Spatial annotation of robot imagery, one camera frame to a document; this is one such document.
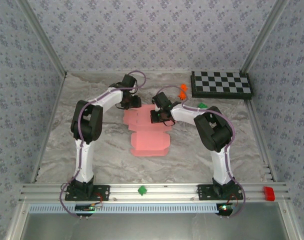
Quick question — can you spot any pink paper box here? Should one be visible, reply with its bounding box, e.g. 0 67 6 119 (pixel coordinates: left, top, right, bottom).
123 104 171 158

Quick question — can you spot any orange plastic toy piece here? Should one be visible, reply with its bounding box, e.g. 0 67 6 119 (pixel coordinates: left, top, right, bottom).
178 83 189 101

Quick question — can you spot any black white checkerboard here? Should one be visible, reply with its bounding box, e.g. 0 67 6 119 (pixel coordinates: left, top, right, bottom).
190 70 253 100

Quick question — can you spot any grey metal panel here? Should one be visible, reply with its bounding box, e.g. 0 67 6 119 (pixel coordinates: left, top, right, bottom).
6 202 301 240

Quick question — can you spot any red plastic block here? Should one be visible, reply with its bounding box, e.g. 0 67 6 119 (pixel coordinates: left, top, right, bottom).
263 186 276 201

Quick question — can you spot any aluminium table edge rail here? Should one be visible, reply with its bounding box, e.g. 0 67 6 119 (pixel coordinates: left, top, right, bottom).
66 69 244 75
245 99 277 182
30 74 68 184

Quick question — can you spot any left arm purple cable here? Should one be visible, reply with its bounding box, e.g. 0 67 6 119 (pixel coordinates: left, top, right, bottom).
58 70 148 218

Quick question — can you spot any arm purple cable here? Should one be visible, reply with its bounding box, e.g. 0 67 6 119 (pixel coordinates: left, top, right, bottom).
158 84 247 218
58 70 148 218

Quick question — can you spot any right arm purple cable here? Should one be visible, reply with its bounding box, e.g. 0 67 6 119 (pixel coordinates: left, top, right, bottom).
158 84 247 218

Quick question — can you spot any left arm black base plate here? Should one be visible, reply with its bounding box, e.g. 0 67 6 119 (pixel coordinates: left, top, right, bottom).
64 184 111 202

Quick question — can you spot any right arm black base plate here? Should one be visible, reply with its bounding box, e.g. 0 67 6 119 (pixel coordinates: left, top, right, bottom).
197 184 244 202

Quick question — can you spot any aluminium frame post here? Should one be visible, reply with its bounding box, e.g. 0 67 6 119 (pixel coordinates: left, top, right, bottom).
241 0 290 73
16 0 68 77

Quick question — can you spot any light blue slotted cable duct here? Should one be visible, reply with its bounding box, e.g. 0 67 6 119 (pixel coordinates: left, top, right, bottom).
28 202 219 214

